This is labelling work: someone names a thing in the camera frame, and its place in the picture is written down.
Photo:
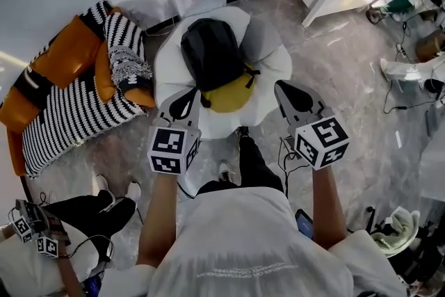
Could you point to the large orange cushion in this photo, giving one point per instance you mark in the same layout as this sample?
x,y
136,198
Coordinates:
x,y
67,48

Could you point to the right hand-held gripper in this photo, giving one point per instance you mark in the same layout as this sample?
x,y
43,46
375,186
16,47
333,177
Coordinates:
x,y
323,139

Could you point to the person's right forearm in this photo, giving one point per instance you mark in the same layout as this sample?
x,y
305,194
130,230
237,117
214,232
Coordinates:
x,y
328,208

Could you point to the brown cardboard box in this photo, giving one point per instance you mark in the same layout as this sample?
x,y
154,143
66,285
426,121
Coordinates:
x,y
431,45

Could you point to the white side table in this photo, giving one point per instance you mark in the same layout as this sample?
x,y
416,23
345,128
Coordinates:
x,y
432,167

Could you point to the black white striped sofa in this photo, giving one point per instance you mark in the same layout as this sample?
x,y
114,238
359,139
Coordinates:
x,y
69,45

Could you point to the white round beanbag chair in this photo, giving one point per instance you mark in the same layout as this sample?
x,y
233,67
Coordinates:
x,y
170,66

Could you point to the black white zigzag pillow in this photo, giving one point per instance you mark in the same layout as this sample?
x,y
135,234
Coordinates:
x,y
125,33

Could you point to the black smartphone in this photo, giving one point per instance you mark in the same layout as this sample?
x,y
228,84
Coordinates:
x,y
304,224

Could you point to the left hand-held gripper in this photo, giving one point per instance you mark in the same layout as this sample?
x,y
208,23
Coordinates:
x,y
167,146

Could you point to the person's right leg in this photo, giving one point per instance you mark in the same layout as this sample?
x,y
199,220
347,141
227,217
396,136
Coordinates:
x,y
257,163

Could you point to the black white striped blanket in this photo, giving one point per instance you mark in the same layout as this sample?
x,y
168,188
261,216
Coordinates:
x,y
69,114

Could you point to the person's white shirt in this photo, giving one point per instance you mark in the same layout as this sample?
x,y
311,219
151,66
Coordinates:
x,y
243,247

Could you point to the light green towel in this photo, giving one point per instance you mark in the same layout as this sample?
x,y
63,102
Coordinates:
x,y
396,229

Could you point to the black backpack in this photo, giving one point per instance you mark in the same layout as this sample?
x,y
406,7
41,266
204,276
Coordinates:
x,y
210,52

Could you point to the black chair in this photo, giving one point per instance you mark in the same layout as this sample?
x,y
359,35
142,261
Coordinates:
x,y
427,254

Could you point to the person's left forearm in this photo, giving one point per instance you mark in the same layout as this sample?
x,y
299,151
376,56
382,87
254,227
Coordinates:
x,y
156,219

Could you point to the small orange pillow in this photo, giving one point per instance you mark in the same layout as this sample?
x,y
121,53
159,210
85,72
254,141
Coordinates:
x,y
104,73

